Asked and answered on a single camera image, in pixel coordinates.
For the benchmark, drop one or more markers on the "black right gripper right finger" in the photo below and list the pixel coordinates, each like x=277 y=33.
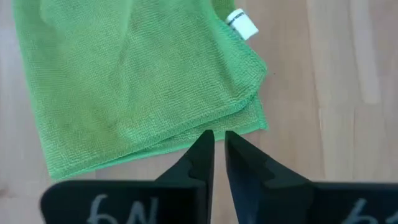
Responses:
x=270 y=202

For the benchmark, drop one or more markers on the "green microfiber towel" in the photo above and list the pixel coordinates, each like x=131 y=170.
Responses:
x=124 y=77

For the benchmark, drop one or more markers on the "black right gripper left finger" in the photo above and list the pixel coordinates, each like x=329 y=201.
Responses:
x=140 y=202

